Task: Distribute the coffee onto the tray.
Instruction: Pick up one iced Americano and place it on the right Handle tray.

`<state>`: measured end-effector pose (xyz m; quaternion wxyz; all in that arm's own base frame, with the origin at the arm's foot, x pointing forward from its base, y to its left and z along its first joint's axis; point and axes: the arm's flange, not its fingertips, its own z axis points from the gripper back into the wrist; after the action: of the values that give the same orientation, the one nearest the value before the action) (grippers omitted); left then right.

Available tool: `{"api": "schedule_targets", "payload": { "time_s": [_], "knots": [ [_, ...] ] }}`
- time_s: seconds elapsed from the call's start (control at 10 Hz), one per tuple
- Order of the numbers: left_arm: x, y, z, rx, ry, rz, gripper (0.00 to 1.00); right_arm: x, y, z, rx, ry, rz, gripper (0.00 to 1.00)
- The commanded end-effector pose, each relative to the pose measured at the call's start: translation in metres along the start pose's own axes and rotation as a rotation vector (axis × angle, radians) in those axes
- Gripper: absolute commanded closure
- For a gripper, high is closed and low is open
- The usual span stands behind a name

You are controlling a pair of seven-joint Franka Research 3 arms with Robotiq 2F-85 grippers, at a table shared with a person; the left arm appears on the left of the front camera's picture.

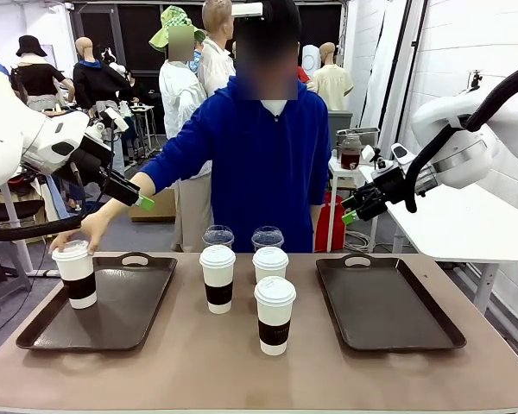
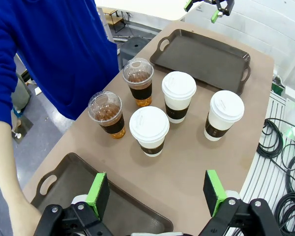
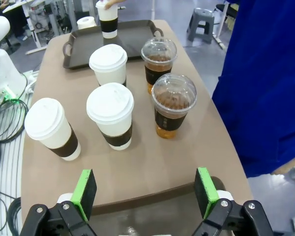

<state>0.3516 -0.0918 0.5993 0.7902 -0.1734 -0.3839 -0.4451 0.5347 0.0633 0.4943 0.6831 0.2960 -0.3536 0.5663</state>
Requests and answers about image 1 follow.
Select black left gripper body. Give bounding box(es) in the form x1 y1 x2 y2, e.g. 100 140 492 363
68 127 116 186

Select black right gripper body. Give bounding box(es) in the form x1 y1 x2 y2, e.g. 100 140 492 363
368 165 417 209

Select clear dome lid iced coffee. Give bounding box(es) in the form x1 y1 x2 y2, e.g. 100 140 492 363
250 225 285 252
202 224 236 251

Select white paper cup black sleeve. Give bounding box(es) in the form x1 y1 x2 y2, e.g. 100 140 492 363
253 275 297 357
199 244 237 315
51 240 98 311
252 246 290 285

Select person's right forearm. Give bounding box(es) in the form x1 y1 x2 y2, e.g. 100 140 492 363
95 171 159 225

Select dark brown plastic tray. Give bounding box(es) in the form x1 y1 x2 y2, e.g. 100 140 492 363
315 253 467 352
16 251 178 353

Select person's right hand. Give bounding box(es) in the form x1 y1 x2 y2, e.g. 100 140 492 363
49 213 110 255

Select cardboard box on floor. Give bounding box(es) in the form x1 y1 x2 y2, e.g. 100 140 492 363
127 187 177 223

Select small white side table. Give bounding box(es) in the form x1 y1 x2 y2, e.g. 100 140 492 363
327 154 366 254

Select red bag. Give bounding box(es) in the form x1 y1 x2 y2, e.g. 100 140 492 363
313 191 346 254

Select glass jar with brown liquid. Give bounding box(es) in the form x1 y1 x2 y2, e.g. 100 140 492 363
340 133 363 171

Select metal container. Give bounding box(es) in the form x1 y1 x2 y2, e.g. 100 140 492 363
336 126 381 150

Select large white table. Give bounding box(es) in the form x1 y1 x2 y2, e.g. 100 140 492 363
357 163 518 316

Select mannequin in black sweater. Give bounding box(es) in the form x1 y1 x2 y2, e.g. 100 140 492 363
72 36 133 113

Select grey bin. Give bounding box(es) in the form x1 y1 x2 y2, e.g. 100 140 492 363
326 110 354 150

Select black chair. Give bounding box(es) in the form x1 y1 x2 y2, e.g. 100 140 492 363
0 200 44 225

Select white table with T-foot legs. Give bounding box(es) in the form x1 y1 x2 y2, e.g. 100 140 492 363
0 183 61 278

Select person in blue hoodie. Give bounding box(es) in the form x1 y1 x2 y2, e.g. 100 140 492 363
140 0 332 254

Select mannequin with black hat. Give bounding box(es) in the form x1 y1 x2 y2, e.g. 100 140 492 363
9 34 77 113

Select figure with green checked hat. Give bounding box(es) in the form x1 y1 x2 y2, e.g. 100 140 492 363
148 4 213 254

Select mannequin in yellow shirt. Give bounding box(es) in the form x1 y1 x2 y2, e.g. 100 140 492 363
311 41 355 112

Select grey plastic stool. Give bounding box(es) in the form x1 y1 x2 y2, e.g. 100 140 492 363
0 240 32 316

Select white rounded appliance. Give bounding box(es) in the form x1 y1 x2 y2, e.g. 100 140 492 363
301 44 319 74

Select bald mannequin in white shirt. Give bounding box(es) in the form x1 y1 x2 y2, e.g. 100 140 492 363
196 0 238 98

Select white ceiling fixture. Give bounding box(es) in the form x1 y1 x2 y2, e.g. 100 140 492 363
231 2 264 19

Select coiled white cables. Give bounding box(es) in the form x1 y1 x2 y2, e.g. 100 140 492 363
344 230 375 254

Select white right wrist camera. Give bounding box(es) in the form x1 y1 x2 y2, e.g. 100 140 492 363
362 142 414 173

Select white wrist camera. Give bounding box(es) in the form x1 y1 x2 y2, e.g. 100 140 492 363
362 142 414 173
98 106 130 135

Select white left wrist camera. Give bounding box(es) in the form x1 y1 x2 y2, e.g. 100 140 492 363
98 106 130 135

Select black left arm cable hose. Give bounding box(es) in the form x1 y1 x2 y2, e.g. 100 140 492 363
0 161 113 242

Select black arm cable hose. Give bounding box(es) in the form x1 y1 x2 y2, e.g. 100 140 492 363
404 62 518 213
0 161 113 242

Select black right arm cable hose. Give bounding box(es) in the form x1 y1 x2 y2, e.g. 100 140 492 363
404 62 518 213

